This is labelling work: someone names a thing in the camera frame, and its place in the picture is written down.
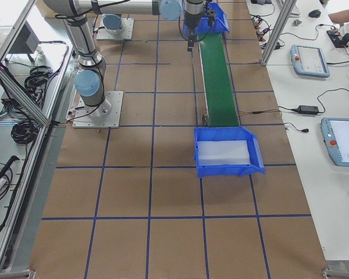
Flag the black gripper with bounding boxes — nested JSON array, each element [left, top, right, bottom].
[[184, 0, 204, 52]]

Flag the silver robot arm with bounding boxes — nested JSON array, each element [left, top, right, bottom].
[[44, 1, 209, 86], [102, 14, 123, 34]]

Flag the person's hand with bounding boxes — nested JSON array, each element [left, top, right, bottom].
[[329, 9, 349, 24]]

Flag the blue bin left side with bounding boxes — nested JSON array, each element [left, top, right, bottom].
[[183, 1, 229, 41]]

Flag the blue bin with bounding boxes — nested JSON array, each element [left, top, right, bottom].
[[194, 127, 266, 178], [183, 1, 229, 41]]

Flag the green conveyor belt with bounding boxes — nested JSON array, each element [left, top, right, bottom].
[[200, 33, 239, 127]]

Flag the blue bin right side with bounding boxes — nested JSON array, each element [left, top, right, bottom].
[[194, 127, 266, 178]]

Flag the teach pendant near left bin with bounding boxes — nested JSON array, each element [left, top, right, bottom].
[[290, 45, 330, 78]]

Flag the teach pendant bin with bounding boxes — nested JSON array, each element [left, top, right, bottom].
[[290, 45, 330, 78], [320, 117, 349, 167]]

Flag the white foam pad right bin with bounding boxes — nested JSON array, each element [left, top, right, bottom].
[[198, 140, 250, 166]]

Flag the black computer mouse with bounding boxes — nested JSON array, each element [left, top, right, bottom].
[[308, 9, 322, 18]]

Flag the black power adapter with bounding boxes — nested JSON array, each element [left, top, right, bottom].
[[297, 105, 320, 115]]

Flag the black circuit board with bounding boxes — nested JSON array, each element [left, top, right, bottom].
[[326, 28, 349, 48]]

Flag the grey control box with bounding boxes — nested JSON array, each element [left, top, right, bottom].
[[8, 21, 40, 62]]

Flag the brown paper table cover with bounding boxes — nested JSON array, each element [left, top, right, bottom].
[[30, 1, 326, 278]]

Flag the teach pendant near right bin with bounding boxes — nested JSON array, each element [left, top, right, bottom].
[[320, 117, 349, 167]]

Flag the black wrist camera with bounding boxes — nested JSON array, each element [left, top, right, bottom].
[[204, 2, 216, 27]]

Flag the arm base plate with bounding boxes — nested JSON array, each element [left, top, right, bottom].
[[72, 91, 123, 128], [97, 17, 134, 41]]

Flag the aluminium frame post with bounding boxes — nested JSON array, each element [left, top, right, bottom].
[[261, 0, 296, 66]]

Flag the coiled black cables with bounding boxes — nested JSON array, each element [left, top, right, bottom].
[[23, 65, 59, 99]]

